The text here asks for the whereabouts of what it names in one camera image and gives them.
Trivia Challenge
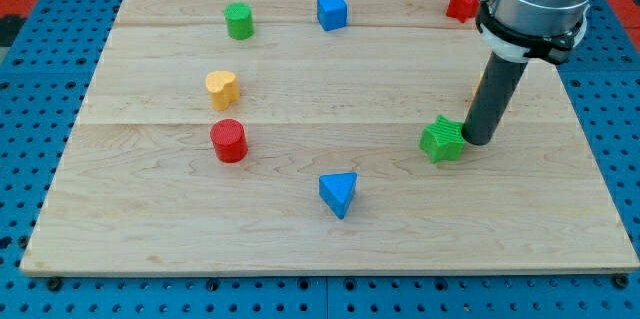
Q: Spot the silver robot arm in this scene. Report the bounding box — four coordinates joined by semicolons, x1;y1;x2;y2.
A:
476;0;591;65

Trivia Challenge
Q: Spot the yellow heart block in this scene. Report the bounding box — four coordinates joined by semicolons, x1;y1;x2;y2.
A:
205;71;240;111

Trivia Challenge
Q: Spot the blue triangle block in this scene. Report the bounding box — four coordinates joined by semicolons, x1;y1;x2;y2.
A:
318;172;358;219

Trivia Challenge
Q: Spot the red cylinder block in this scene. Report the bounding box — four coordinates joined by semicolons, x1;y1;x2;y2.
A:
210;119;248;163

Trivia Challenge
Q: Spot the wooden board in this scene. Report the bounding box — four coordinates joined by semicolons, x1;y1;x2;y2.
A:
21;0;639;277

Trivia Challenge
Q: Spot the green star block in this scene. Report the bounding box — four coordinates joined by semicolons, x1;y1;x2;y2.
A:
419;115;466;163

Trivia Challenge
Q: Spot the blue cube block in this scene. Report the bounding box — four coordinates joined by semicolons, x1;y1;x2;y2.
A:
316;0;348;31

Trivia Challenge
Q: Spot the green cylinder block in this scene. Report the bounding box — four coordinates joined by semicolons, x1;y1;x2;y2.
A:
223;2;254;40

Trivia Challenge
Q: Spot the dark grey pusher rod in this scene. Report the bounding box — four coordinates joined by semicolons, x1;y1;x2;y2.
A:
461;52;527;146

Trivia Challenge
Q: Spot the red star block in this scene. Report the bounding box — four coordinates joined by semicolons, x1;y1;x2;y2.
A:
445;0;479;23

